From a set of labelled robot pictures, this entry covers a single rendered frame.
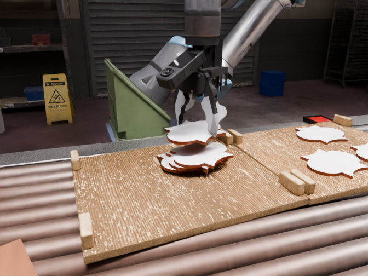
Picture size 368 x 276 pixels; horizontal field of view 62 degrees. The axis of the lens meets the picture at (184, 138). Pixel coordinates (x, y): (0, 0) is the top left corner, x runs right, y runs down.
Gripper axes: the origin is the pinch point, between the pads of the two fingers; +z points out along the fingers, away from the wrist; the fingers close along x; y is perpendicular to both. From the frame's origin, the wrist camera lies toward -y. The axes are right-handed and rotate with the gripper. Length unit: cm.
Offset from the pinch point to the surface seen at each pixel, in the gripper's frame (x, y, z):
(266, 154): -11.3, 14.7, 7.8
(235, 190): -15.4, -4.9, 7.8
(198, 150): -2.3, -1.0, 4.4
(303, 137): -13.8, 30.2, 6.9
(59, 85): 326, 116, 52
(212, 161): -8.0, -3.1, 4.4
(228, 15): 299, 426, -31
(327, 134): -17.6, 37.3, 6.9
